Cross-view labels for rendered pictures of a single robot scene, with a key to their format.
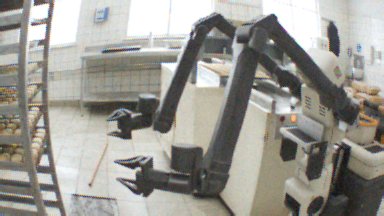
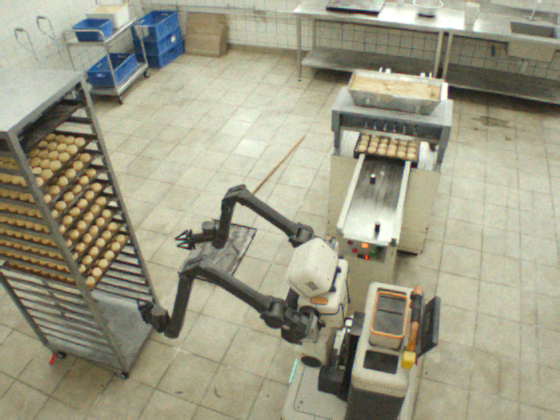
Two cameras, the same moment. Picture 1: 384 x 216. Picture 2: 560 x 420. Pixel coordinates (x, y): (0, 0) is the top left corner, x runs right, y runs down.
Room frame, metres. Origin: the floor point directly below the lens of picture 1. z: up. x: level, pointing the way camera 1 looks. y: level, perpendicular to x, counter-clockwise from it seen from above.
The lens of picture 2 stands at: (0.13, -1.13, 2.62)
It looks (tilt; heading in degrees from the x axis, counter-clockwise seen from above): 41 degrees down; 35
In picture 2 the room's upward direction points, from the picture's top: 3 degrees counter-clockwise
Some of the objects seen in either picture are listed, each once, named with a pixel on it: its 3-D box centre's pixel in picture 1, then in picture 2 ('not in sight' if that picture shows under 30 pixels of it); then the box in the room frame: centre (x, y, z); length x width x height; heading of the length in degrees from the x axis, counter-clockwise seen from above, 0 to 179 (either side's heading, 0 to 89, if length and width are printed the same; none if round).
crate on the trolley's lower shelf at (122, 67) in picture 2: not in sight; (112, 69); (3.49, 3.54, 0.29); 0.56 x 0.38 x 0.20; 20
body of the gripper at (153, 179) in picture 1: (156, 179); (152, 316); (0.83, 0.08, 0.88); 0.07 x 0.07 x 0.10; 76
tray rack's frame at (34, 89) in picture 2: not in sight; (59, 242); (0.89, 0.82, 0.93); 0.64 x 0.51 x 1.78; 106
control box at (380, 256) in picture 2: (291, 124); (364, 248); (1.80, -0.54, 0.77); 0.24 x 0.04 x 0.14; 104
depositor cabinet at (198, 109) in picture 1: (216, 124); (390, 160); (3.11, -0.20, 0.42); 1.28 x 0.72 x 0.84; 14
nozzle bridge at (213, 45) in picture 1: (240, 59); (390, 127); (2.65, -0.32, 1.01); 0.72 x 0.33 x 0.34; 104
